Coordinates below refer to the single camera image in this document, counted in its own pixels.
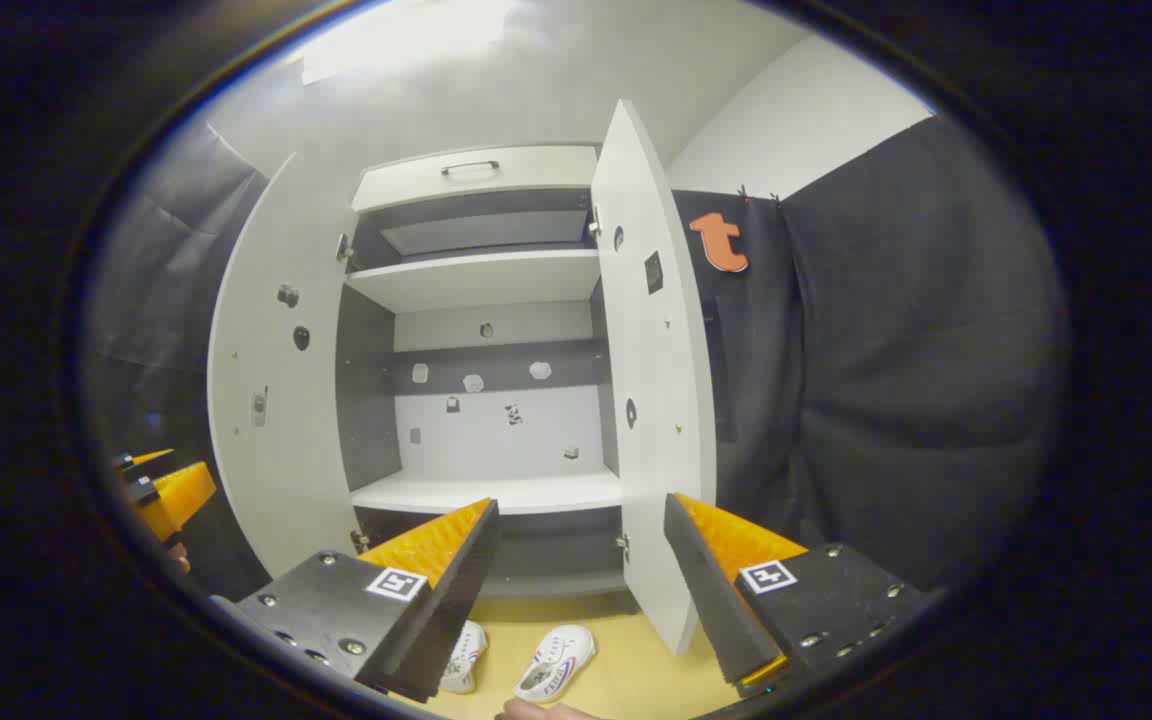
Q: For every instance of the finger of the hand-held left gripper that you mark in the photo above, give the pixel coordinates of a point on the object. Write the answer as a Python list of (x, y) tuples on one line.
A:
[(176, 495), (141, 459)]

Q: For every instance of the white cabinet door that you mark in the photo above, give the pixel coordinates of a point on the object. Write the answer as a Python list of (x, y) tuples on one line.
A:
[(651, 400), (276, 450)]

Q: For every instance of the white cabinet drawer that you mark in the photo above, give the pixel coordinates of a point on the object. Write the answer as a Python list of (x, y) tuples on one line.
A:
[(476, 190)]

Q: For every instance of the white striped shoe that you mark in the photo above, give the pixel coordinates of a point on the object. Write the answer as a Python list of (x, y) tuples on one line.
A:
[(466, 655), (556, 660)]

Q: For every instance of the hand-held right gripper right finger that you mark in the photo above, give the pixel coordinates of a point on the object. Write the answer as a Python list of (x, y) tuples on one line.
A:
[(716, 600)]

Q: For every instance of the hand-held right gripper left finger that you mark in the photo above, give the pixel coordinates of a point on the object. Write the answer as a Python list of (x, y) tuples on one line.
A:
[(446, 610)]

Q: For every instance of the white shoe cabinet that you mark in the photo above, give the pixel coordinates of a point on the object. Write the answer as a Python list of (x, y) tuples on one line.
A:
[(496, 280)]

